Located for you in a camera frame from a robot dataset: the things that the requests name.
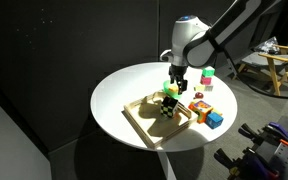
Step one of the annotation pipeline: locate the white round table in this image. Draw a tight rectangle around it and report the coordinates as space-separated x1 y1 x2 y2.
90 62 237 180

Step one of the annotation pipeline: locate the patterned picture cube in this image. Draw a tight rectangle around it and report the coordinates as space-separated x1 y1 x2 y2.
160 96 178 118

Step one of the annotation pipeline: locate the wooden chair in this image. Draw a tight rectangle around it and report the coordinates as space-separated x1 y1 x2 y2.
234 43 288 97

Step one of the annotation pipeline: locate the blue block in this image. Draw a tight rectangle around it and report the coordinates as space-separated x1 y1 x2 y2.
206 112 223 129

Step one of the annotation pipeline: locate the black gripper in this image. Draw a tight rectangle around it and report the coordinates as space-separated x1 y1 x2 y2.
169 65 187 95

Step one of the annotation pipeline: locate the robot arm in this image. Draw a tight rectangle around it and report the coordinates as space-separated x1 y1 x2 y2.
160 0 281 95

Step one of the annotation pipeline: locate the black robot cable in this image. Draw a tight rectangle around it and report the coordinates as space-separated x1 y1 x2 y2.
205 29 288 100

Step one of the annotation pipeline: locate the purple handled clamp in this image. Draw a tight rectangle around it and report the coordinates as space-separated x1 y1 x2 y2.
214 148 280 180

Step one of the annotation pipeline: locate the wooden tray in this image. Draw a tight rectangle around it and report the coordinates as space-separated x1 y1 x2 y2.
124 91 198 149

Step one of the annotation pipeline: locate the pink cube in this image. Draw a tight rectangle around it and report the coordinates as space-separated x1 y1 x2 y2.
200 76 212 85

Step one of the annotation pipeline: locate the yellow banana toy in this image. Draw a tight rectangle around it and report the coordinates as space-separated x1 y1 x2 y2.
212 108 223 116

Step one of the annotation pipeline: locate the green bowl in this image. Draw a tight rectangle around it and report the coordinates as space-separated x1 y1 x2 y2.
163 80 181 99

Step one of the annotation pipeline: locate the clamp with orange tip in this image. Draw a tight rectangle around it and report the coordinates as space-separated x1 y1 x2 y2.
238 122 288 146

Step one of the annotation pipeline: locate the green cube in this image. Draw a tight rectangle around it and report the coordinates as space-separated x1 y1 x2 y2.
202 66 215 77

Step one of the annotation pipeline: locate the yellow-green flat block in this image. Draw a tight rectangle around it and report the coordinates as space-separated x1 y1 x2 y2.
194 85 214 92

